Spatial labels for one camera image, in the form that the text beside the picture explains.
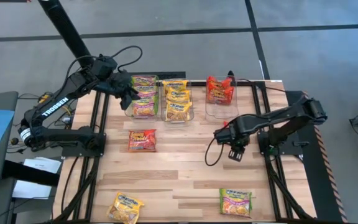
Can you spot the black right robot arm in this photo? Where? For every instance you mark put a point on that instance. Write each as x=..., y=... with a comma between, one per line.
x=275, y=116

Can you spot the white paper sheet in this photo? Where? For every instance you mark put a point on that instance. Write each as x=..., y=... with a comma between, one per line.
x=30, y=189
x=42, y=165

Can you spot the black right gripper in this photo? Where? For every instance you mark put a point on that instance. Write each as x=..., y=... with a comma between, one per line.
x=233, y=135

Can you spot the black desk bar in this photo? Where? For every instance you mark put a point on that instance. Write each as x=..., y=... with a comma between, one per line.
x=30, y=174

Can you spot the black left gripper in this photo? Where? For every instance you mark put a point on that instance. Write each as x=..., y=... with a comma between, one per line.
x=123, y=84

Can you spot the small black device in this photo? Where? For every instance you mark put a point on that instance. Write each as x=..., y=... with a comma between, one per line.
x=232, y=76

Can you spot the tall black cylinder stand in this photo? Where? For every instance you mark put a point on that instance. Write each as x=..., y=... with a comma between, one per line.
x=64, y=28

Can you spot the black hazard-striped floor mat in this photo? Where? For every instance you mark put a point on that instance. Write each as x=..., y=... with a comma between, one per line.
x=315, y=174

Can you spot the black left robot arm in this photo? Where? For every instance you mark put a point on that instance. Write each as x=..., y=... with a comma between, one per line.
x=54, y=105

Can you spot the small black round plug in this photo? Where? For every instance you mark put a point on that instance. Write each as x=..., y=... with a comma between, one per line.
x=15, y=141

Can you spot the clear plastic bin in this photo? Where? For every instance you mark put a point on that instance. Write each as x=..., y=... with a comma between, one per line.
x=221, y=112
x=127, y=102
x=163, y=116

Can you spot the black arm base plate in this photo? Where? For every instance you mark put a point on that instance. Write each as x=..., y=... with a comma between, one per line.
x=291, y=149
x=70, y=151

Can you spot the yellow creamy chicken ramen pack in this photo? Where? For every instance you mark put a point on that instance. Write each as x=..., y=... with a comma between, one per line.
x=175, y=85
x=179, y=112
x=179, y=97
x=125, y=208

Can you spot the yellow plug connector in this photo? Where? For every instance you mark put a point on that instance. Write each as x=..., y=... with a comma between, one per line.
x=44, y=99

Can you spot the black aluminium table frame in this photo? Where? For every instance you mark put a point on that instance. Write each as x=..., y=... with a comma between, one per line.
x=272, y=169

